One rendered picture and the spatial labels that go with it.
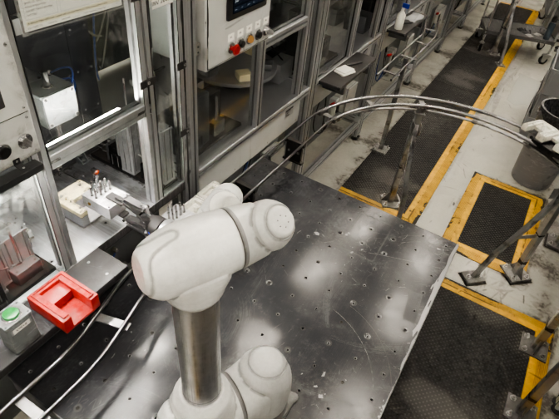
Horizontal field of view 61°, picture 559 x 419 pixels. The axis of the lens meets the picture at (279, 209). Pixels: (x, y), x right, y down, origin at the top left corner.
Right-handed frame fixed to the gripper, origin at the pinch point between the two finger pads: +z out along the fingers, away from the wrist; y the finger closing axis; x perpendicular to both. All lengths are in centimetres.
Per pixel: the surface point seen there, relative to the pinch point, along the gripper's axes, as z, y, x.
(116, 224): 4.5, -12.9, -1.7
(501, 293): -140, -104, -154
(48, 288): -4.2, -8.3, 33.0
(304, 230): -44, -36, -63
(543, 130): -120, -17, -195
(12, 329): -12, -3, 49
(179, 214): -11.2, -11.1, -17.9
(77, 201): 19.7, -8.4, 1.0
